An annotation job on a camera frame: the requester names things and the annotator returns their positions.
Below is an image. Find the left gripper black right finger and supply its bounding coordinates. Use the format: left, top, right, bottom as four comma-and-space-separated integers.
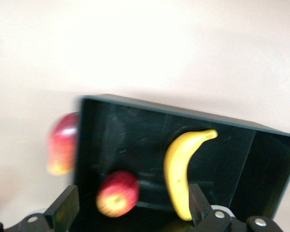
187, 183, 281, 232

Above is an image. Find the black plastic box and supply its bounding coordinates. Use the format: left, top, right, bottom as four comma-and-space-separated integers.
71, 94, 290, 232

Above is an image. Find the small red apple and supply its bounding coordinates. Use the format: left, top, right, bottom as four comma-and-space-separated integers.
96, 170, 141, 218

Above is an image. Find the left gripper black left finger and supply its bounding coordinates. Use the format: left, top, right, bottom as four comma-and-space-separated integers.
0, 185, 80, 232

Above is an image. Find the yellow banana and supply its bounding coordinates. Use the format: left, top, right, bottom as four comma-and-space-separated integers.
163, 129, 218, 222

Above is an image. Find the red yellow mango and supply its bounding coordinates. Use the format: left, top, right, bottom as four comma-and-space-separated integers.
46, 112, 80, 176

